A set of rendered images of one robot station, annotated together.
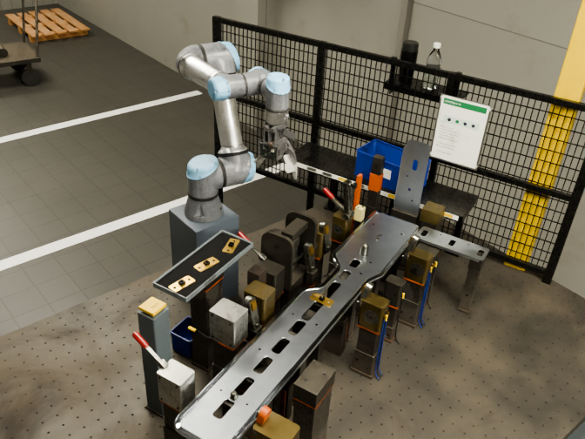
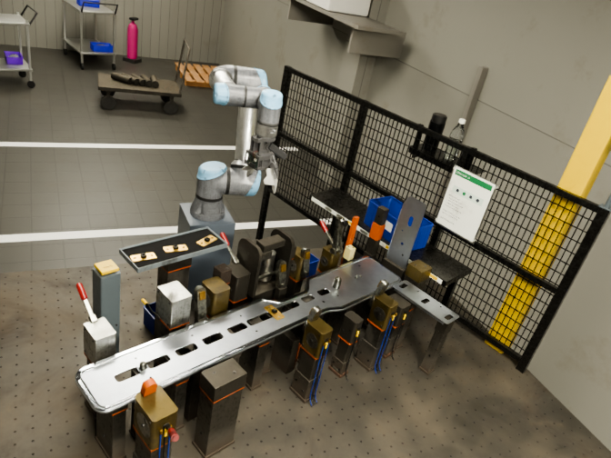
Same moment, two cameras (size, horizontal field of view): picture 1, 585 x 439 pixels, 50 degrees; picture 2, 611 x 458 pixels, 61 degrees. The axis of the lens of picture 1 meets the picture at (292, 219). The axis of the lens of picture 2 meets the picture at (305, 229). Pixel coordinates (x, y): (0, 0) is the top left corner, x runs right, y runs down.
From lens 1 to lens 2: 56 cm
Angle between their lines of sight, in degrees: 11
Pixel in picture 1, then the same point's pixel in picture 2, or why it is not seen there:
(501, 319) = (459, 389)
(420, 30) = (478, 125)
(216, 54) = (246, 76)
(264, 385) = (176, 366)
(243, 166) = (247, 180)
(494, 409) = not seen: outside the picture
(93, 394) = (56, 338)
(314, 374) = (225, 371)
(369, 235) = (350, 273)
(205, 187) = (208, 188)
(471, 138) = (474, 212)
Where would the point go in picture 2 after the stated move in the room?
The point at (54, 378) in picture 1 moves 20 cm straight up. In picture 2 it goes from (33, 316) to (30, 276)
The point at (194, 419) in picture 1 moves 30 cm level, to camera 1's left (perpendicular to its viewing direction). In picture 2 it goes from (95, 374) to (11, 340)
